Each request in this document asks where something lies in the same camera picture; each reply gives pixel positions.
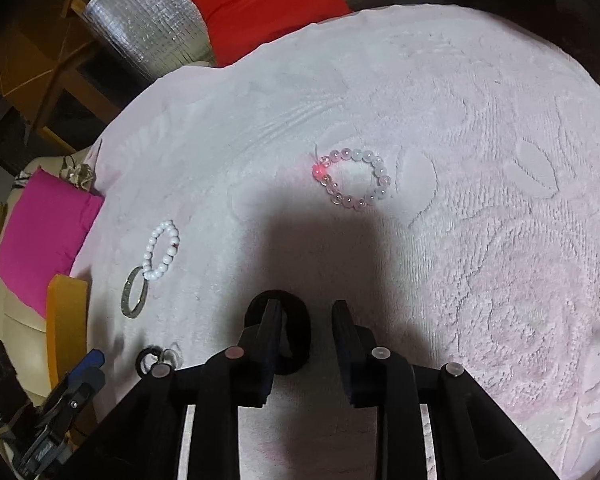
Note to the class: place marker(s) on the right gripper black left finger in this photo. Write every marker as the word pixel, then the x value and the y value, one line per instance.
pixel 260 341

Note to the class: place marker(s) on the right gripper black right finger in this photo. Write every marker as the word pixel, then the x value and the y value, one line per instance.
pixel 353 345

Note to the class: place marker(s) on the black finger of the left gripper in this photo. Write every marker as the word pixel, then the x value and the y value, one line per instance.
pixel 82 362
pixel 74 391

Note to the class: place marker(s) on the orange cardboard box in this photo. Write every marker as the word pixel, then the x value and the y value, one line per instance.
pixel 66 317

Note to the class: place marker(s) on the cream leather headboard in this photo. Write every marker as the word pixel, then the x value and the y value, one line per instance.
pixel 23 331

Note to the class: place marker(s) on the magenta cushion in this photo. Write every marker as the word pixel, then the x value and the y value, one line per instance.
pixel 43 235

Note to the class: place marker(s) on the beige crumpled cloth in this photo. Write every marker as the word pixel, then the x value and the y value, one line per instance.
pixel 79 172

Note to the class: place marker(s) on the wooden cabinet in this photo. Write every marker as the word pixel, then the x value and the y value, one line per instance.
pixel 59 85

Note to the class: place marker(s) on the red cushion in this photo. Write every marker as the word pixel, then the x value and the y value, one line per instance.
pixel 237 27

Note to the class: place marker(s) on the silver foil insulation panel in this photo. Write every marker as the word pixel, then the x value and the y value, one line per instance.
pixel 158 36

